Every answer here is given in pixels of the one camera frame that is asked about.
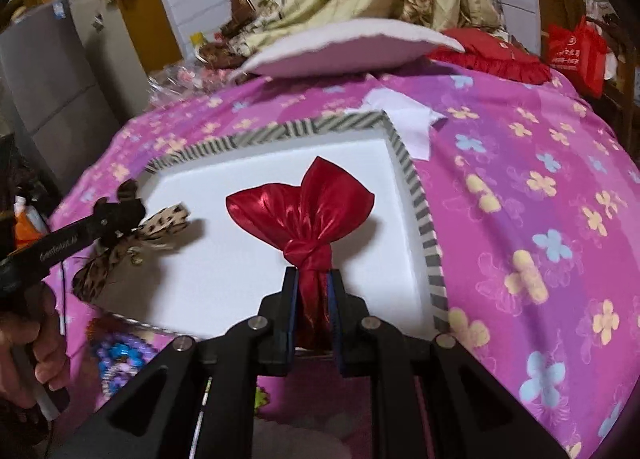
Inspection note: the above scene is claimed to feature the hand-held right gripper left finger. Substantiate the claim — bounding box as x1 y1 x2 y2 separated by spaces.
82 266 301 459

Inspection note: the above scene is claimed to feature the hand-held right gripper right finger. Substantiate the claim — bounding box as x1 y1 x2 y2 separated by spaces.
329 269 571 459

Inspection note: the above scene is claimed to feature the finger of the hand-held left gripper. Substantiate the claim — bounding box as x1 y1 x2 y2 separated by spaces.
96 199 147 246

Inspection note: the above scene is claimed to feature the leopard print hair bow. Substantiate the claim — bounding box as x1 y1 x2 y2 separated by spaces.
72 179 193 305

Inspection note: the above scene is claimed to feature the striped tray with white foam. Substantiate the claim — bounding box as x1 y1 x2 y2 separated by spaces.
102 109 448 342

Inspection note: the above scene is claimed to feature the red satin hair bow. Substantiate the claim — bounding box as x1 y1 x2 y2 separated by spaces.
226 156 376 350

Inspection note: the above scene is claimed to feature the blue bead bracelet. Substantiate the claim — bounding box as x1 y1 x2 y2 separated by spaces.
97 341 151 366

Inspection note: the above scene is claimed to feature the person's left hand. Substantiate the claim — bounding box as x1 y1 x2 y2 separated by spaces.
0 284 67 412

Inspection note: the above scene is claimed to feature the orange packet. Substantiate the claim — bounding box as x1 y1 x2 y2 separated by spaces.
12 196 51 251

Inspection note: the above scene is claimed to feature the clear plastic wrap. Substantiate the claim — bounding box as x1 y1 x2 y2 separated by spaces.
147 56 236 100

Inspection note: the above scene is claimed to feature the grey refrigerator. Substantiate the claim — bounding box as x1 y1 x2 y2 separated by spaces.
0 0 126 140

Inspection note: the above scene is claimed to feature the pink floral bedsheet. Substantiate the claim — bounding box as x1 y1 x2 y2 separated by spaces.
42 61 636 459

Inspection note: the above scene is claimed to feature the brown leopard cloth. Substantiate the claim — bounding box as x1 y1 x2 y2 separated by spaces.
202 41 251 70

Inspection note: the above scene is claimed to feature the wooden door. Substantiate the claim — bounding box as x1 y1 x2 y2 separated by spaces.
117 0 183 74

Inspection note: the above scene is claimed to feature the white paper sheet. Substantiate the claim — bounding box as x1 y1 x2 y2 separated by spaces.
350 88 448 162

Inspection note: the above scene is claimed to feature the white pillow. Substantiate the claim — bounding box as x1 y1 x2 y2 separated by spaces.
227 19 466 84

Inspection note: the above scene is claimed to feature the red ruffled pillow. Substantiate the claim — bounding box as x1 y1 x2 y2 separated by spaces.
427 29 553 84

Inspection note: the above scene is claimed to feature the red shopping bag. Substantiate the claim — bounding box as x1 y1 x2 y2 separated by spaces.
545 16 608 100

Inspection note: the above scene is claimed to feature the orange bead bracelet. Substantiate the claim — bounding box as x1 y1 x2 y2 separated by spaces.
86 318 151 346

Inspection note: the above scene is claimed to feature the pale bead bracelet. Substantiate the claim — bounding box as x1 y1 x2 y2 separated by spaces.
101 364 147 399

